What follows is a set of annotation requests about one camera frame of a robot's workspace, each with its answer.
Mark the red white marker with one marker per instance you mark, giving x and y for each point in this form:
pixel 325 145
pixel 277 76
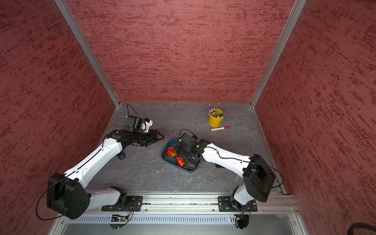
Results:
pixel 219 128

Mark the yellow pen cup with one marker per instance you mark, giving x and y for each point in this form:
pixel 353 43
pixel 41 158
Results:
pixel 215 117

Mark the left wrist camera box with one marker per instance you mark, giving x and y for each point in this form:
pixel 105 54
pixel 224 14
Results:
pixel 137 124

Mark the teal storage box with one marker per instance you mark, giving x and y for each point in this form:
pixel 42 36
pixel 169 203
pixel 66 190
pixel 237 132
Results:
pixel 171 160

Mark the aluminium corner post right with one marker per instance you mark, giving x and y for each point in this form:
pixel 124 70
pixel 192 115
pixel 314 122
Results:
pixel 287 30

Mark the red tea bag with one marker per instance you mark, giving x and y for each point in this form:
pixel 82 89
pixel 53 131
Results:
pixel 180 162
pixel 168 150

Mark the black tea bag with label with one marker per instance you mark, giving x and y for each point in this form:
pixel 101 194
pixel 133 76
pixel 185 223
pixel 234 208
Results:
pixel 191 165

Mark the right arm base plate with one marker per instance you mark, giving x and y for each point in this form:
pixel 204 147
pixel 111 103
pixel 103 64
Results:
pixel 225 204

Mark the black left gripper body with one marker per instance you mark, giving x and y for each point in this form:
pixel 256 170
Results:
pixel 145 138

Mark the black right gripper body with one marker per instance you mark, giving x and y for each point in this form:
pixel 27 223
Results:
pixel 188 152

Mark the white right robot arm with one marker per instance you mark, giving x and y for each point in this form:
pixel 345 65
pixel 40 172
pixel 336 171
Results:
pixel 257 175

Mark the aluminium corner post left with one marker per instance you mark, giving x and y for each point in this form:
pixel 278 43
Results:
pixel 69 18

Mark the aluminium front rail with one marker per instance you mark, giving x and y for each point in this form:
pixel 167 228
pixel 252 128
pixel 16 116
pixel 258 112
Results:
pixel 203 203

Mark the aluminium corner post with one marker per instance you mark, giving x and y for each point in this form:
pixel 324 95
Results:
pixel 287 30
pixel 69 18

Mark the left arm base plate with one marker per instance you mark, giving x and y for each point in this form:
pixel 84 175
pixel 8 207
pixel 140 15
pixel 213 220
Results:
pixel 132 203

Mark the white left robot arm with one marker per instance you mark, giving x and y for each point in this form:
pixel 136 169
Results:
pixel 66 192

